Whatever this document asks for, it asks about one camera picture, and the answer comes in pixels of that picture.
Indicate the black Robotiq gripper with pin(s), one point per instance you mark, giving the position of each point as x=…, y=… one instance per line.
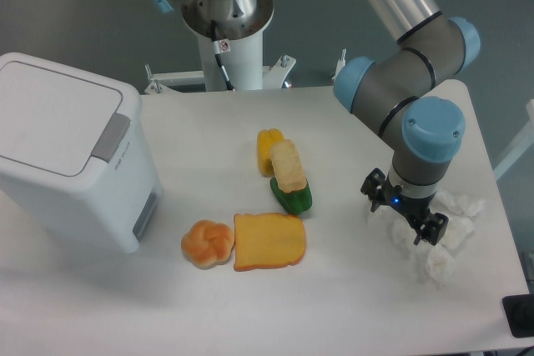
x=410, y=200

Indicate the white push-button trash can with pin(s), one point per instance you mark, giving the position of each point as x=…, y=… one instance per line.
x=74, y=154

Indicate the crumpled white tissue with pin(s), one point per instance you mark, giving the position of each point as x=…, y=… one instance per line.
x=404, y=236
x=462, y=204
x=458, y=229
x=435, y=265
x=382, y=214

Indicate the crumpled white tissue middle left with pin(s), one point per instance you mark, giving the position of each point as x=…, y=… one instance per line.
x=404, y=236

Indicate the crumpled white tissue middle right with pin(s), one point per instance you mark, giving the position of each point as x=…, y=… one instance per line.
x=458, y=229

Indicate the crumpled white tissue top right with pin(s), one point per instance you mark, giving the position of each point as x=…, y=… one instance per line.
x=462, y=204

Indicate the crumpled white tissue bottom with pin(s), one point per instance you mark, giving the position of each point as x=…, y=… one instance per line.
x=435, y=265

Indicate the green toy bell pepper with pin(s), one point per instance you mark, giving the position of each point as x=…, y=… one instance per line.
x=294, y=203

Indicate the beige toy bread loaf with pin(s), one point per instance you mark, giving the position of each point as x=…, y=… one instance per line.
x=287, y=166

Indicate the toy toast slice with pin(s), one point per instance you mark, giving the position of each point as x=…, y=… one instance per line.
x=267, y=241

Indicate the black device at edge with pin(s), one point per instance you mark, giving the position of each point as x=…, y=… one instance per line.
x=519, y=314

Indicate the yellow toy bell pepper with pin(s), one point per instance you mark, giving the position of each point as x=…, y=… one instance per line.
x=266, y=138

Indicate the knotted toy bread roll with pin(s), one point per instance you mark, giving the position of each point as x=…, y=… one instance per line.
x=208, y=243

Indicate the white frame leg right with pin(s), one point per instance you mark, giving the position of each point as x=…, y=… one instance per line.
x=522, y=141

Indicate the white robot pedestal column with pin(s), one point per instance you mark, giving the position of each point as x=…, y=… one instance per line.
x=244, y=61

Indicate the white pedestal base frame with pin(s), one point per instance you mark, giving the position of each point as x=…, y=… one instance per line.
x=273, y=77

